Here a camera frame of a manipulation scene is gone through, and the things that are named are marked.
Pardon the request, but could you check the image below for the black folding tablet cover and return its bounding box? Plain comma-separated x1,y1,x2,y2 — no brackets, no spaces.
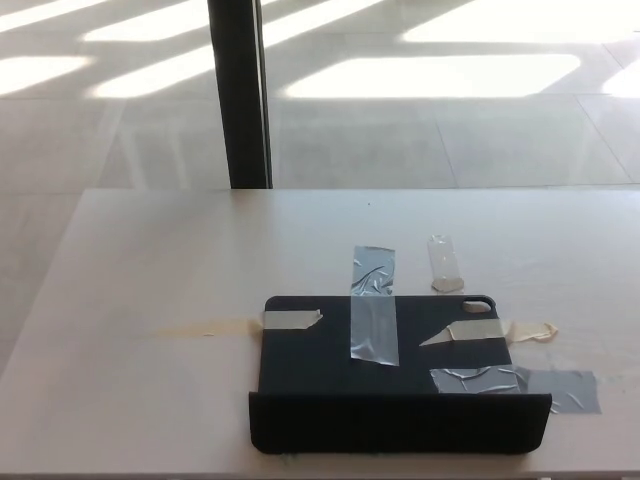
248,294,553,456

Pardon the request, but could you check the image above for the long beige masking tape strip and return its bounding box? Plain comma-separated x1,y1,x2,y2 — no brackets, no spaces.
133,308,324,340

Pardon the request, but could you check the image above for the clear plastic vial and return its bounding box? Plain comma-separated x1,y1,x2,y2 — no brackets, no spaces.
426,233,465,293

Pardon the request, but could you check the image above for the crumpled beige masking tape strip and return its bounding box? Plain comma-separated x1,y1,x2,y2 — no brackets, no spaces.
418,319,559,348

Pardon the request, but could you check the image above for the vertical grey duct tape strip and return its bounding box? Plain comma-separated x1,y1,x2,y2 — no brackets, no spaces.
349,245,401,368

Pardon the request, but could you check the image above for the black window frame post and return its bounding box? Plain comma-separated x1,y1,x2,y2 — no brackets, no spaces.
206,0,274,190

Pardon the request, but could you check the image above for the horizontal grey duct tape strip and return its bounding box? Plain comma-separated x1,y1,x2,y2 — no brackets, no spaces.
429,364,603,415

